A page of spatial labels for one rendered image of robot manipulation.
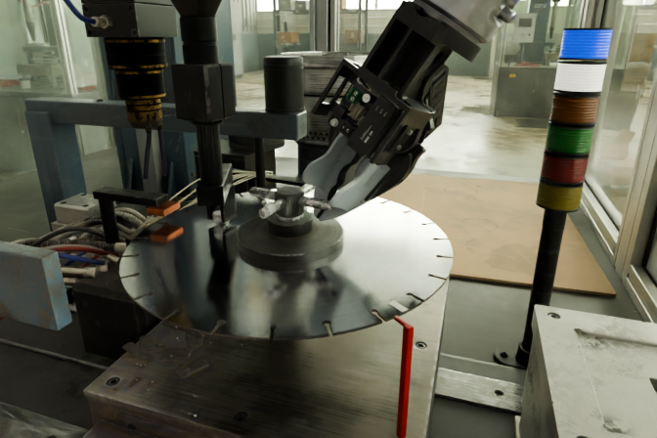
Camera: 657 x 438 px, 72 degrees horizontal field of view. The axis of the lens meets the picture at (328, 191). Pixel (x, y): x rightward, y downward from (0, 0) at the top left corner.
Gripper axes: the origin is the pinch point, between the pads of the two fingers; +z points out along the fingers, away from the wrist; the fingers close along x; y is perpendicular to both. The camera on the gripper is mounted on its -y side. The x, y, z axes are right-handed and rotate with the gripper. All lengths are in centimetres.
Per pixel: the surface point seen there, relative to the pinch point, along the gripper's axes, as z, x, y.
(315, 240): 2.7, 1.5, 1.9
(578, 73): -23.5, 8.9, -12.9
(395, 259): -0.7, 8.4, -0.4
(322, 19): -5, -70, -87
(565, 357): -4.2, 24.1, -1.3
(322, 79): 2, -39, -52
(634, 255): -9, 31, -50
